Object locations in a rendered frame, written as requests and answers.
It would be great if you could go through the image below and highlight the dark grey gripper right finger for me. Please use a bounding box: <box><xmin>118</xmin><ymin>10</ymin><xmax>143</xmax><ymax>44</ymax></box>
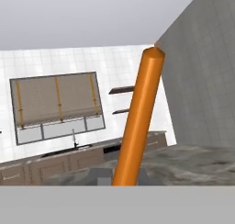
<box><xmin>136</xmin><ymin>167</ymin><xmax>150</xmax><ymax>186</ymax></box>

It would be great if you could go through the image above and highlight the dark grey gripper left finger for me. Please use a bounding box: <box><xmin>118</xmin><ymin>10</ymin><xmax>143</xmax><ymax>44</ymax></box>
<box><xmin>84</xmin><ymin>167</ymin><xmax>115</xmax><ymax>186</ymax></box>

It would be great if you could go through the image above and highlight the orange candle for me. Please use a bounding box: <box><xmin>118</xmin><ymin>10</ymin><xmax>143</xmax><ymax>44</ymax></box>
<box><xmin>111</xmin><ymin>39</ymin><xmax>166</xmax><ymax>186</ymax></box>

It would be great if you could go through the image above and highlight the brown base cabinet run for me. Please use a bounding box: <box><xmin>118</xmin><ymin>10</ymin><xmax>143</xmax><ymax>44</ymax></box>
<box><xmin>0</xmin><ymin>131</ymin><xmax>168</xmax><ymax>186</ymax></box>

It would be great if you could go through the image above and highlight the black dishwasher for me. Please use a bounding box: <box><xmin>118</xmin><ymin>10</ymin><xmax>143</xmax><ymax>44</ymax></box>
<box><xmin>103</xmin><ymin>145</ymin><xmax>123</xmax><ymax>162</ymax></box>

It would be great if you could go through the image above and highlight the black sink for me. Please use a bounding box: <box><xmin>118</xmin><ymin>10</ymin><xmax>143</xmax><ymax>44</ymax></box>
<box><xmin>40</xmin><ymin>144</ymin><xmax>93</xmax><ymax>159</ymax></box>

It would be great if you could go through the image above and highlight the metal tap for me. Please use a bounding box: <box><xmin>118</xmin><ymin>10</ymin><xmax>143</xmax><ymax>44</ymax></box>
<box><xmin>71</xmin><ymin>129</ymin><xmax>80</xmax><ymax>150</ymax></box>

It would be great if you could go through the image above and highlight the window with beige blind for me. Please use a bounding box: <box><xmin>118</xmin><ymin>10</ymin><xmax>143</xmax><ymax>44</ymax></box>
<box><xmin>9</xmin><ymin>71</ymin><xmax>106</xmax><ymax>146</ymax></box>

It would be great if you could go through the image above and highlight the dark wall shelf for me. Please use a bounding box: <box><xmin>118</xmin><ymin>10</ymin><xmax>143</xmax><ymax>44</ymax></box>
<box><xmin>108</xmin><ymin>85</ymin><xmax>136</xmax><ymax>95</ymax></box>
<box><xmin>111</xmin><ymin>108</ymin><xmax>130</xmax><ymax>116</ymax></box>

